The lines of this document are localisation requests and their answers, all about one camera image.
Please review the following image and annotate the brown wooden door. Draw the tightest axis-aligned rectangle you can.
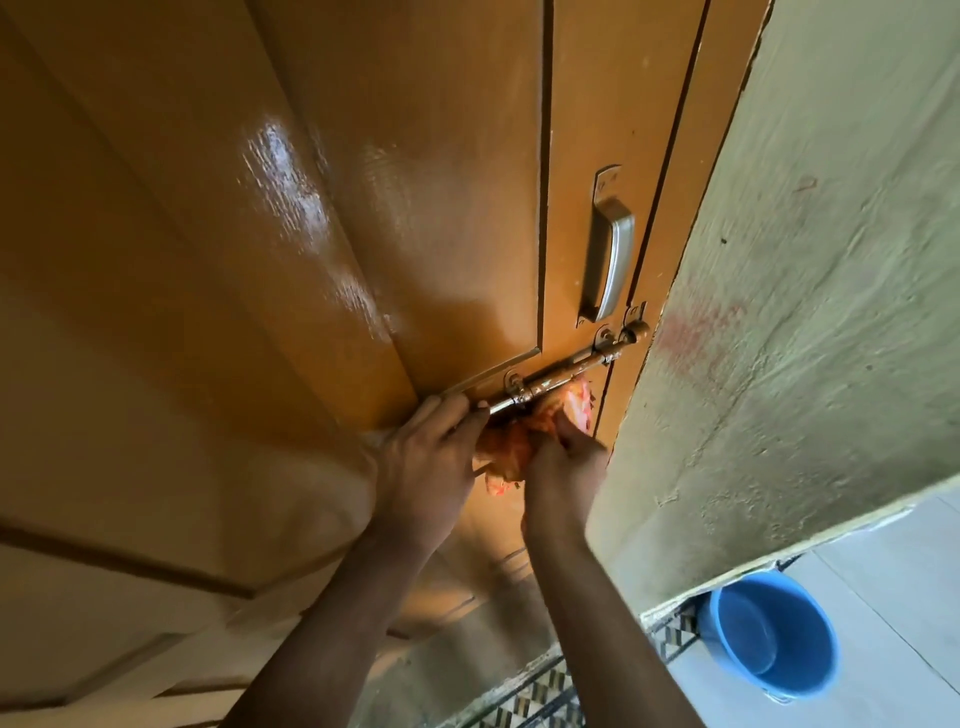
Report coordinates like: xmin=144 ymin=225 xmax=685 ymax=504
xmin=0 ymin=0 xmax=774 ymax=728

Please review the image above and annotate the person's right forearm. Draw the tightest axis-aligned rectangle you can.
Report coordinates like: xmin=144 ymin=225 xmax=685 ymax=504
xmin=522 ymin=525 xmax=706 ymax=728

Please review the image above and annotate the metal door pull handle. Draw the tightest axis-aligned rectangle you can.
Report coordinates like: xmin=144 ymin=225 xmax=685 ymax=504
xmin=576 ymin=165 xmax=636 ymax=328

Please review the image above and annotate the person's left hand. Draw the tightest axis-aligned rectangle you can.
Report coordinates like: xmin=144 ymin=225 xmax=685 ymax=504
xmin=372 ymin=393 xmax=491 ymax=555

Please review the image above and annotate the person's right hand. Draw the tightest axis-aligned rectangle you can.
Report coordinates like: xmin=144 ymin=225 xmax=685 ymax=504
xmin=522 ymin=408 xmax=609 ymax=552

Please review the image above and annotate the orange cleaning cloth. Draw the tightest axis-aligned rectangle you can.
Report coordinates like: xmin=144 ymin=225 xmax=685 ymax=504
xmin=474 ymin=378 xmax=595 ymax=496

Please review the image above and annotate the blue plastic bucket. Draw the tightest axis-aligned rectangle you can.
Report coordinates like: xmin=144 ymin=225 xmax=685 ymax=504
xmin=697 ymin=571 xmax=841 ymax=705

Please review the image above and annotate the person's left forearm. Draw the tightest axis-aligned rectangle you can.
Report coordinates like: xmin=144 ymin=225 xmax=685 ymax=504
xmin=219 ymin=517 xmax=438 ymax=728

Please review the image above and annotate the metal sliding door bolt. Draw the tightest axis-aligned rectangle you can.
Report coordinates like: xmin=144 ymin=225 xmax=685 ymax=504
xmin=472 ymin=321 xmax=651 ymax=418

